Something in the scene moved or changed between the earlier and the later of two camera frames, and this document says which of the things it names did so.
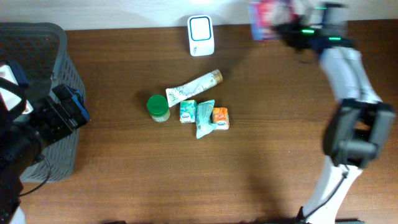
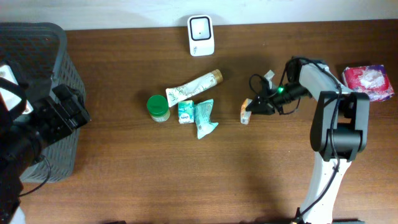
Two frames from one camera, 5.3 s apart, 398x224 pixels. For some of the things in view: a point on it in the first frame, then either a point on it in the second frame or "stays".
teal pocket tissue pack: (188, 111) stays
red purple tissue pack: (268, 19) -> (372, 79)
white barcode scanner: (201, 35) stays
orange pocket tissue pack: (221, 118) -> (245, 115)
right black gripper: (283, 28) -> (263, 104)
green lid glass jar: (158, 108) stays
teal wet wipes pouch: (203, 118) stays
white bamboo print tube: (176, 93) stays
